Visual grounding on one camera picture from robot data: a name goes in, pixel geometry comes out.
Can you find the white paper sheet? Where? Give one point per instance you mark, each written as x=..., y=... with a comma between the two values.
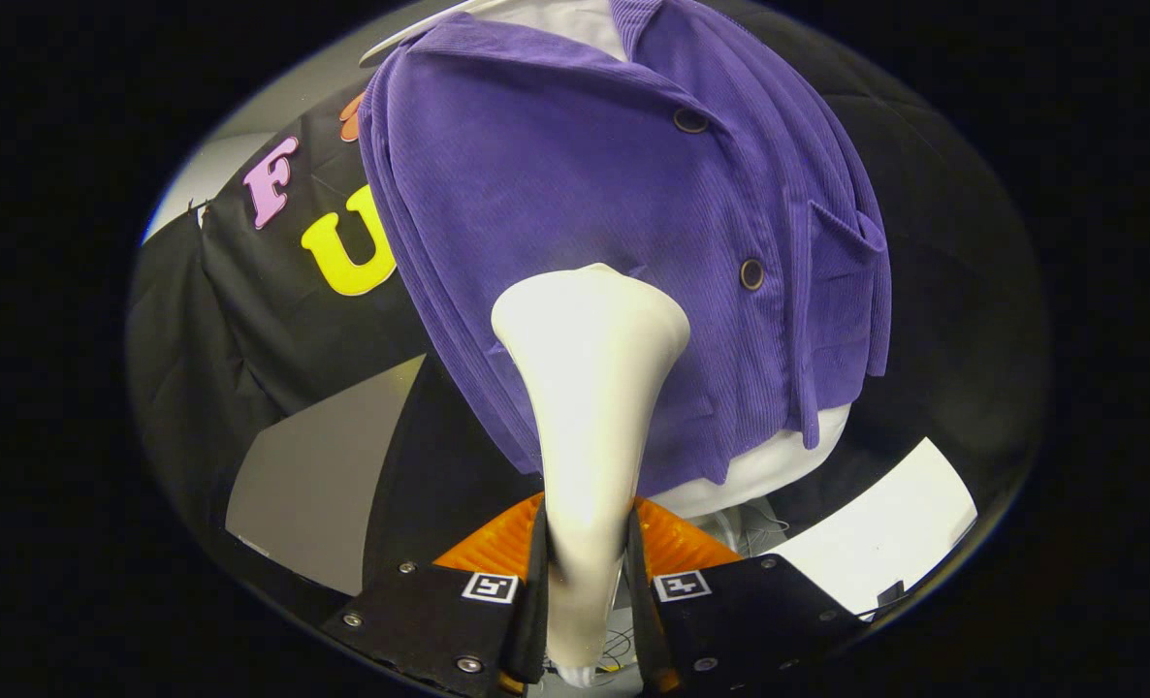
x=876, y=533

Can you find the white mannequin torso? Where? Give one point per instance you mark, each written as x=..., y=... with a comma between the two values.
x=769, y=465

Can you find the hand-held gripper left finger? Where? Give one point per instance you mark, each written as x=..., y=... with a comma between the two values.
x=420, y=611

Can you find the black backdrop cloth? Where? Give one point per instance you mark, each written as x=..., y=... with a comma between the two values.
x=943, y=291

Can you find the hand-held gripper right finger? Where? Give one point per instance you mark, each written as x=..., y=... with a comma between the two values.
x=759, y=616

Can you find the grey drawer cabinet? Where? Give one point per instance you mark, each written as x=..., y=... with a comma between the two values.
x=313, y=475

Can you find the white clothes hanger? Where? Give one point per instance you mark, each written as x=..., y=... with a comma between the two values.
x=410, y=34

